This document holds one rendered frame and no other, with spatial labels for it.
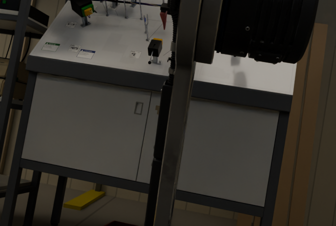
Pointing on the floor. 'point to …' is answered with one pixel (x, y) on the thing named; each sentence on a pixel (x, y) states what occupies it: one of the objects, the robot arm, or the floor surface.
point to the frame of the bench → (182, 195)
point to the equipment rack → (22, 21)
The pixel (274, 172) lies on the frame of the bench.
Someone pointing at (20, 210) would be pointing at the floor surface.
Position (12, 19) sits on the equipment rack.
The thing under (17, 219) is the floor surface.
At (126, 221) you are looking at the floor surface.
